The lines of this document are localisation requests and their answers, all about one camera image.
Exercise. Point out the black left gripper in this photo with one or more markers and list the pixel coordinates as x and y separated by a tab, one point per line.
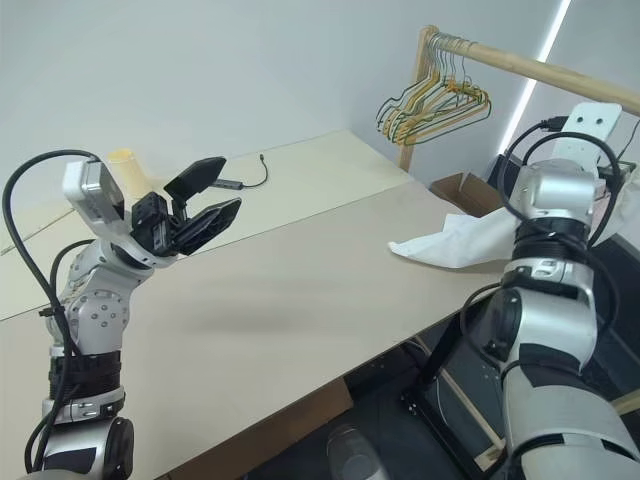
155	225

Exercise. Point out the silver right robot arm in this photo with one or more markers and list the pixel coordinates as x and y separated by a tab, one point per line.
550	330

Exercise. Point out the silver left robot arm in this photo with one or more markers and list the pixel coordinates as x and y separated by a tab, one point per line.
100	310

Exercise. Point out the cream cardboard tube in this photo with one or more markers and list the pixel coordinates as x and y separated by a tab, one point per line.
130	170

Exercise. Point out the brown cardboard panel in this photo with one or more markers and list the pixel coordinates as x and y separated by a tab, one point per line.
280	435

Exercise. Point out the brown cardboard box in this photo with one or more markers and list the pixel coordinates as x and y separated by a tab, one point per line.
465	192

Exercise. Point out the black table leg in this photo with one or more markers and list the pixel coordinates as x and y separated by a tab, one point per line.
437	355

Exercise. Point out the grey rounded shape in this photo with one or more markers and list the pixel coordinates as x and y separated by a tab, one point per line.
355	455

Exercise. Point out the wooden rack base strip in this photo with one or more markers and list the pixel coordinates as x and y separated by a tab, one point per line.
475	415

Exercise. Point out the black case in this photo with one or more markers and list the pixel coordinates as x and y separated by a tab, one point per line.
625	280

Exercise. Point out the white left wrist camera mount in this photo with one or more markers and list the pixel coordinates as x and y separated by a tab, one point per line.
75	190

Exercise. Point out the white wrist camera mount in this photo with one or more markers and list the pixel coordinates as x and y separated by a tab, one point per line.
590	122
75	190

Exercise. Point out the wooden rack post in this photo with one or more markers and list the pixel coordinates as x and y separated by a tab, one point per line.
421	60

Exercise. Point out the wooden rack rail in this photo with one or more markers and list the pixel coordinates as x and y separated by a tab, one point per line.
550	70

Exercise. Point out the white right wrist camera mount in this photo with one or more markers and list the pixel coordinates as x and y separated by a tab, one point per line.
590	122

